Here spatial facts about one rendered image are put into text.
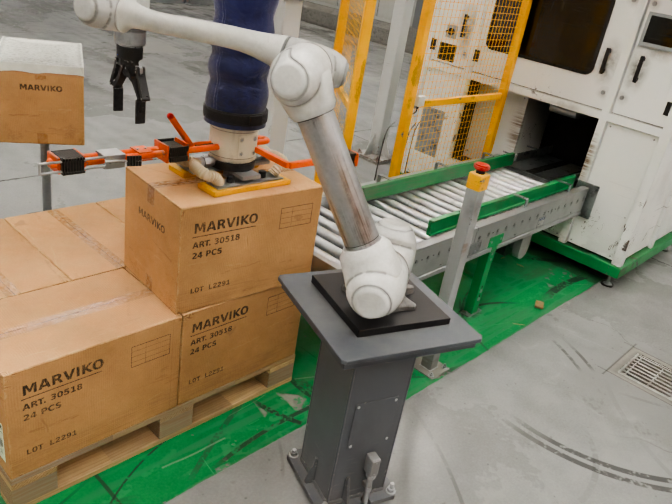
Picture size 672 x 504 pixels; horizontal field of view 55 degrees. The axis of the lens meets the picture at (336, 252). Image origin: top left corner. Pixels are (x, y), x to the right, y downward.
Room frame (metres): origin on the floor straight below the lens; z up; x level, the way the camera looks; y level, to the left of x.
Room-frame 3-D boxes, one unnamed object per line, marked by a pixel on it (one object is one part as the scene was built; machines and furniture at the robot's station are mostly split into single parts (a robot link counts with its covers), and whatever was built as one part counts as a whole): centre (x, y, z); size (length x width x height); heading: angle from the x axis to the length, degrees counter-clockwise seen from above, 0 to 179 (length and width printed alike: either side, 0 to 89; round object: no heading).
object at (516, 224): (3.21, -0.79, 0.50); 2.31 x 0.05 x 0.19; 140
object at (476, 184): (2.64, -0.54, 0.50); 0.07 x 0.07 x 1.00; 50
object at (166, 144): (2.05, 0.60, 1.07); 0.10 x 0.08 x 0.06; 48
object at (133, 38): (1.92, 0.70, 1.44); 0.09 x 0.09 x 0.06
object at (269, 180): (2.17, 0.36, 0.97); 0.34 x 0.10 x 0.05; 138
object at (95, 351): (2.21, 0.86, 0.34); 1.20 x 1.00 x 0.40; 140
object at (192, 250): (2.23, 0.44, 0.74); 0.60 x 0.40 x 0.40; 136
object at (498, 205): (3.52, -0.97, 0.60); 1.60 x 0.10 x 0.09; 140
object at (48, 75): (3.36, 1.68, 0.82); 0.60 x 0.40 x 0.40; 25
